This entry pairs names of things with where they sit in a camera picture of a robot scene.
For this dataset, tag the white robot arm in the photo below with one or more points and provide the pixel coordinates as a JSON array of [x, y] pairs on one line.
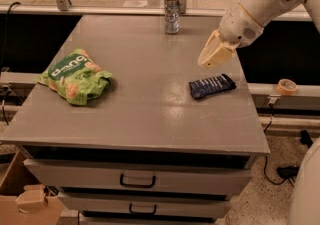
[[264, 11]]

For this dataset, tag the blue rxbar blueberry wrapper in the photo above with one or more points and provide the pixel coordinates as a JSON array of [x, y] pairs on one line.
[[203, 88]]

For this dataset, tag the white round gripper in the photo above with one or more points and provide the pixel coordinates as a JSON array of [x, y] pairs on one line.
[[237, 26]]

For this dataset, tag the green snack chip bag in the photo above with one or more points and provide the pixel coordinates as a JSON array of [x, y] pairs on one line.
[[76, 78]]

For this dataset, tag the brown cardboard box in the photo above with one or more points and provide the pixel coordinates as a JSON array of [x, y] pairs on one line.
[[24, 200]]

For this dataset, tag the black power adapter with cable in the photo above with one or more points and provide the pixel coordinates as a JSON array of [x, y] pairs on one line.
[[285, 173]]

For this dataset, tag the grey drawer cabinet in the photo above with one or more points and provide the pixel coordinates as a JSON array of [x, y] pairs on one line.
[[146, 124]]

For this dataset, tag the black drawer handle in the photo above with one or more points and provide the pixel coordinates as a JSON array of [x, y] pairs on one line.
[[142, 209], [137, 182]]

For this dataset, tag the silver patterned drink can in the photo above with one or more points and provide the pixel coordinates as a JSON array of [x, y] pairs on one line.
[[172, 13]]

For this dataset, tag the black lower drawer handle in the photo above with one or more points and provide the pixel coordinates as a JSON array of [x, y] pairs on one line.
[[142, 209]]

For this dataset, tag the black upper drawer handle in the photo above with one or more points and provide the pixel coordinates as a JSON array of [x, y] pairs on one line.
[[137, 182]]

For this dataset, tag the roll of masking tape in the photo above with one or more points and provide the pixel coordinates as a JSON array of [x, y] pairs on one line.
[[286, 87]]

